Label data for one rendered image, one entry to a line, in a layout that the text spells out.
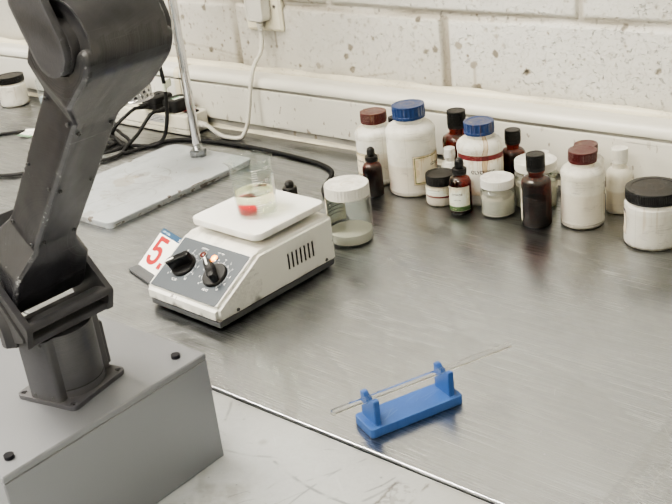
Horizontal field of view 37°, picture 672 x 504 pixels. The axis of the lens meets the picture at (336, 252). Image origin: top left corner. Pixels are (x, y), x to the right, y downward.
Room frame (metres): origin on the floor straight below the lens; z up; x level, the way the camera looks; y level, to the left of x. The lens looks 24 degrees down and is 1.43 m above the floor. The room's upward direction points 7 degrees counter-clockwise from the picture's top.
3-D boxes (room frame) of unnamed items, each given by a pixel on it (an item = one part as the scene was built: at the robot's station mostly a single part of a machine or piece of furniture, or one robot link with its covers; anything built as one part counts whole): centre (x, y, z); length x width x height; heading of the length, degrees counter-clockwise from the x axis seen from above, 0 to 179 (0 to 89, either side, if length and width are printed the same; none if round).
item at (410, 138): (1.36, -0.13, 0.96); 0.07 x 0.07 x 0.13
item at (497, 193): (1.24, -0.22, 0.93); 0.05 x 0.05 x 0.05
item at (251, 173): (1.12, 0.09, 1.02); 0.06 x 0.05 x 0.08; 113
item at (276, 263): (1.12, 0.11, 0.94); 0.22 x 0.13 x 0.08; 135
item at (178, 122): (1.91, 0.37, 0.92); 0.40 x 0.06 x 0.04; 47
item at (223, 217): (1.14, 0.09, 0.98); 0.12 x 0.12 x 0.01; 45
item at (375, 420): (0.79, -0.05, 0.92); 0.10 x 0.03 x 0.04; 115
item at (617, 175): (1.20, -0.38, 0.94); 0.03 x 0.03 x 0.09
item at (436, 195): (1.30, -0.16, 0.92); 0.04 x 0.04 x 0.04
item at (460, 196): (1.26, -0.18, 0.94); 0.03 x 0.03 x 0.08
